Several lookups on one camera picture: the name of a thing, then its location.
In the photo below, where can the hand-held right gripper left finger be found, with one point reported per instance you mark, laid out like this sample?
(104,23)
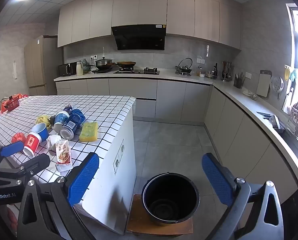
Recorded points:
(85,177)

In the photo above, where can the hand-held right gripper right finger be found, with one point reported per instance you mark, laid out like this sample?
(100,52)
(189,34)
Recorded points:
(217,177)

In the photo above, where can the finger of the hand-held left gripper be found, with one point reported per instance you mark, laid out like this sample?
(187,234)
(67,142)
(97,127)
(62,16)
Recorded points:
(36,163)
(11,148)

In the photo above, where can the red plastic bag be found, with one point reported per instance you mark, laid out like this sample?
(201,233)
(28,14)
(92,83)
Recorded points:
(20,96)
(17,137)

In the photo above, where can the red paper cup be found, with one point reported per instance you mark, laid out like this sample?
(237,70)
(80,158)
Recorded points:
(32,143)

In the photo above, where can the white paper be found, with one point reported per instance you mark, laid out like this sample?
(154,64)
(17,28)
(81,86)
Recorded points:
(53,141)

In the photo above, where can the white snack packet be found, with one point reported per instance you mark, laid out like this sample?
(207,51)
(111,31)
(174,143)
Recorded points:
(63,155)

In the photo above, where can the blue paper bowl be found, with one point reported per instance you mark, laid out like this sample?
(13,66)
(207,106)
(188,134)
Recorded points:
(40,129)

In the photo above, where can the yellow cloth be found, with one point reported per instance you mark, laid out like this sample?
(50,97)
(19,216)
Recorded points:
(43,119)

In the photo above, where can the yellow sponge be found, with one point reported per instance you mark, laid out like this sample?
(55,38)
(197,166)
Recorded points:
(88,131)

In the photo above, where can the blue drink can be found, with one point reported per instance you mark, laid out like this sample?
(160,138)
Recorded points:
(70,127)

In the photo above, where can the blue and white paper cup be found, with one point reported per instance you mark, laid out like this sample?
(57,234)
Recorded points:
(61,119)

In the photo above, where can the black bucket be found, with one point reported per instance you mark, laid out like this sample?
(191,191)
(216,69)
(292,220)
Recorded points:
(170,197)

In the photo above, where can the blue foil bag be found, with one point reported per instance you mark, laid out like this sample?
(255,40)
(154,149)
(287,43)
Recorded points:
(66,109)

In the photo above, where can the blue cloth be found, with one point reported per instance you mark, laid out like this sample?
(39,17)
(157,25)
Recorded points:
(78,113)

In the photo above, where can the silver foil packet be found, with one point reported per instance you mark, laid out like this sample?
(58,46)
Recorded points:
(72,105)

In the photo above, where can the table side socket panel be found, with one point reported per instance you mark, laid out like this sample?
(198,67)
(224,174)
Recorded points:
(118,155)

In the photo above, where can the wooden stool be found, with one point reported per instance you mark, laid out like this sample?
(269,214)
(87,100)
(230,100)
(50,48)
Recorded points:
(138,220)

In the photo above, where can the white checked kitchen table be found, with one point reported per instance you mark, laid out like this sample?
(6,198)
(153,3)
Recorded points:
(101,110)

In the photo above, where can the black sink tray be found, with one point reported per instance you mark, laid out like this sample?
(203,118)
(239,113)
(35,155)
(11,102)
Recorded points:
(274,123)

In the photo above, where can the beige refrigerator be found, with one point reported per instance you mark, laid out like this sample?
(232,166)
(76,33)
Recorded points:
(38,65)

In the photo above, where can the grey lower kitchen cabinets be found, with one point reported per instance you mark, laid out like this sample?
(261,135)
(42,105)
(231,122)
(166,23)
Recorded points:
(174,100)

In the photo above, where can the white plate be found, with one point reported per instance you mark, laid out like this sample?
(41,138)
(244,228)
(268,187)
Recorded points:
(249,93)

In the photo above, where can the black microwave oven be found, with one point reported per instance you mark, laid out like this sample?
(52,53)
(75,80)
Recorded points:
(67,69)

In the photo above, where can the dark knife holder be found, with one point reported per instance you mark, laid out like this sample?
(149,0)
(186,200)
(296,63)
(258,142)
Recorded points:
(238,82)

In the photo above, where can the white cutting board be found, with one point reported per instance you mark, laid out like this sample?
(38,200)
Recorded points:
(263,85)

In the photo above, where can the white thermos jug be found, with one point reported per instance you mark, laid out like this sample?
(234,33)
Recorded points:
(79,68)

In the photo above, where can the dark glass bottle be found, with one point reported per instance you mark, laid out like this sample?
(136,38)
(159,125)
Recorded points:
(215,70)

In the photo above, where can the black induction cooker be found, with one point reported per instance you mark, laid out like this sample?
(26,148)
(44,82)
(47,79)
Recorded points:
(100,71)

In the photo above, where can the yellow oil bottle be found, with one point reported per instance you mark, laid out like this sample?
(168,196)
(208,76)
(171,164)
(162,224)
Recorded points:
(199,71)

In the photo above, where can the metal utensil rack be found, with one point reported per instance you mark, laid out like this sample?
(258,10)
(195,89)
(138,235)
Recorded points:
(226,70)

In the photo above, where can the green vase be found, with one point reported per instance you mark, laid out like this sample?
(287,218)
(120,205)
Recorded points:
(85,63)

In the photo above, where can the grey pot with lid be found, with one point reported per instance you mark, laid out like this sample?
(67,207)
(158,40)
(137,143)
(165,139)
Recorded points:
(103,62)

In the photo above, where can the black gas stove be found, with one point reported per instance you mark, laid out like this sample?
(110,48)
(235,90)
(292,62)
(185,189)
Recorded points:
(138,71)

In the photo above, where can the black frying pan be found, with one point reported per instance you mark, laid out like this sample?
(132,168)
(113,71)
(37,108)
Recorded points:
(126,64)

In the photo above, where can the yellow hanging scrubber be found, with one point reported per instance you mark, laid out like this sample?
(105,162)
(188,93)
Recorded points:
(286,72)

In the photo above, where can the white backsplash holder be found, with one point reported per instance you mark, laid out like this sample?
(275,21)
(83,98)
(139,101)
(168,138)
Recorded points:
(207,51)

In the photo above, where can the green hanging cloth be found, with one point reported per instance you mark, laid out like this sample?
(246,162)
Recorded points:
(293,74)

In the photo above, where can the black range hood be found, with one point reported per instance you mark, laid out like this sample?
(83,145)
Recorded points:
(138,36)

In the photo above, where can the beige upper cabinets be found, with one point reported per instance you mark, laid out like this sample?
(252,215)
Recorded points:
(149,12)

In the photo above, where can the white wall hanging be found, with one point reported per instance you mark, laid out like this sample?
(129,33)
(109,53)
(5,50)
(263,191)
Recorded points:
(15,70)

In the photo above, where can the white double wall socket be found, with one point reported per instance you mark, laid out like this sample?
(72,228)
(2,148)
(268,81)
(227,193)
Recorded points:
(201,60)

